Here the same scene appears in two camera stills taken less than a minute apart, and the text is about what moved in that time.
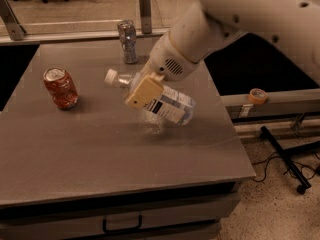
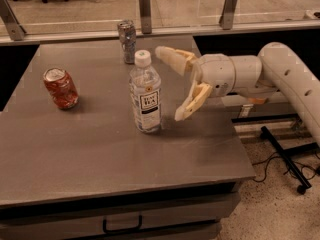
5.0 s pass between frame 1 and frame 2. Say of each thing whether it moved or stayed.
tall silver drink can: stayed
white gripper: moved
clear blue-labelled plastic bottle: moved
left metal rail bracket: stayed
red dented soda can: stayed
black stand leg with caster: stayed
